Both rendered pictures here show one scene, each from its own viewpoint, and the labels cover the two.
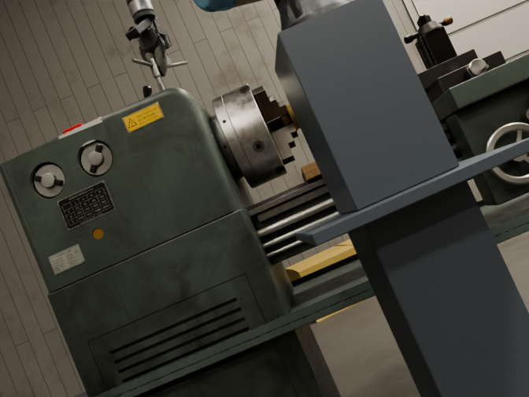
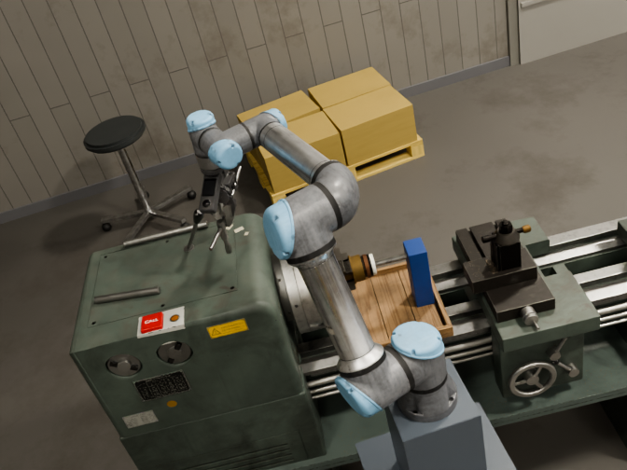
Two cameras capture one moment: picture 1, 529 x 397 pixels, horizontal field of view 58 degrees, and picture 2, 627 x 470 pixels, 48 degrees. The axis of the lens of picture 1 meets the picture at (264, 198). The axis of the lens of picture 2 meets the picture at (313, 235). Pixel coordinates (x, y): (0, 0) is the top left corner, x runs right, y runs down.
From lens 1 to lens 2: 1.75 m
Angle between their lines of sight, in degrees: 40
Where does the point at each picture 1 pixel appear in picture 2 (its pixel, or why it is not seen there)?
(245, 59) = not seen: outside the picture
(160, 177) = (237, 370)
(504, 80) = (546, 338)
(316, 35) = (429, 441)
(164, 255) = (231, 419)
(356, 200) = not seen: outside the picture
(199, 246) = (264, 414)
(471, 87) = (520, 341)
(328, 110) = not seen: outside the picture
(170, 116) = (255, 329)
